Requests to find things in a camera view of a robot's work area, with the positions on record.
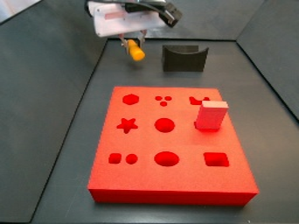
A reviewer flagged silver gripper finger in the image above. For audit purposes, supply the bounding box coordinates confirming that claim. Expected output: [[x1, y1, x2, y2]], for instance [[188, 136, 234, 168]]
[[138, 30, 147, 47], [118, 33, 128, 55]]

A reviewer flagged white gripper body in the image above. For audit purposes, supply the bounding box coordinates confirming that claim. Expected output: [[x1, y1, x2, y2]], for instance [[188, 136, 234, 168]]
[[88, 1, 164, 37]]

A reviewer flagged yellow oval cylinder peg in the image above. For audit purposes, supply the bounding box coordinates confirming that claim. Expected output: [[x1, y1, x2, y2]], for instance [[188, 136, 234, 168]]
[[127, 39, 146, 61]]

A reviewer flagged black curved fixture stand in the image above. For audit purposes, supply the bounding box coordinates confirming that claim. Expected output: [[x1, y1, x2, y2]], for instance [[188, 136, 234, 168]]
[[163, 45, 210, 72]]

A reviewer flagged red foam shape board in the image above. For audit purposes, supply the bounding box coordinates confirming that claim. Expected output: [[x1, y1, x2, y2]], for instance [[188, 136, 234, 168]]
[[88, 87, 259, 206]]

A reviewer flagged red rectangular block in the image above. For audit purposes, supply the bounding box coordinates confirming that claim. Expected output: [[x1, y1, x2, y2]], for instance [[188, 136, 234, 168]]
[[195, 101, 230, 130]]

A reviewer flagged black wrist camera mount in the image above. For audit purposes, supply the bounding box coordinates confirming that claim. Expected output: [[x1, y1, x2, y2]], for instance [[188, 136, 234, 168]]
[[126, 0, 183, 28]]

